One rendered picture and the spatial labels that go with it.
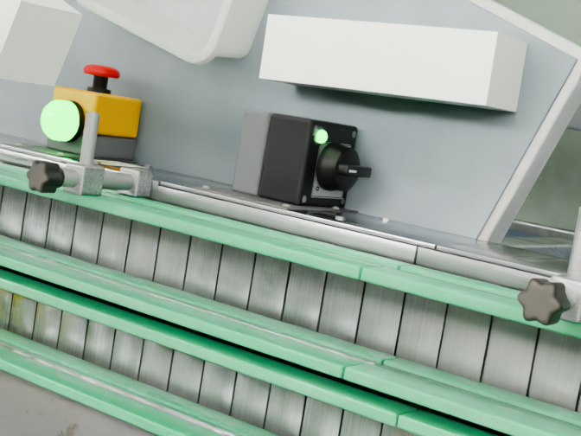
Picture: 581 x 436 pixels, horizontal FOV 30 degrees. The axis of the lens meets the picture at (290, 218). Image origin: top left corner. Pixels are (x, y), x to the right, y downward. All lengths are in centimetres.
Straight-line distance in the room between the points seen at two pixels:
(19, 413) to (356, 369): 48
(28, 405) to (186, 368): 22
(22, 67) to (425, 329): 37
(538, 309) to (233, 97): 55
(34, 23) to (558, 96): 44
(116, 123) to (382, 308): 44
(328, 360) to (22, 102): 68
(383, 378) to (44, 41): 35
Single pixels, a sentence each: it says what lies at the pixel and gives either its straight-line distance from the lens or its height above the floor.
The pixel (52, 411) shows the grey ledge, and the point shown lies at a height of 88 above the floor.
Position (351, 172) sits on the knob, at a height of 81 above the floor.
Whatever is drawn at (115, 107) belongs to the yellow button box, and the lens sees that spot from 119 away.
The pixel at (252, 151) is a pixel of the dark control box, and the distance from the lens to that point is 101.
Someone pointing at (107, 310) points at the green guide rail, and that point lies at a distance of 97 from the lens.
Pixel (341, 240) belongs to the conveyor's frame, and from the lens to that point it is 90.
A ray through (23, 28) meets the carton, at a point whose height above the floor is 110.
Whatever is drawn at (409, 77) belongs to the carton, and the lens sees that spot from 95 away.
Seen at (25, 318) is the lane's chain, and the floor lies 88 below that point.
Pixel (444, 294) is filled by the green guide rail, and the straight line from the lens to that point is 75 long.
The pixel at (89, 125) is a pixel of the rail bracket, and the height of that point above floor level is 96.
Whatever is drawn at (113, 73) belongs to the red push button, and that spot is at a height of 79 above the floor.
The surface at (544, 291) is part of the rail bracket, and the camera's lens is 67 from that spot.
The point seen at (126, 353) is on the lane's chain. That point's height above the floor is 88.
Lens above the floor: 163
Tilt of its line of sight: 54 degrees down
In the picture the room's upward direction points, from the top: 88 degrees counter-clockwise
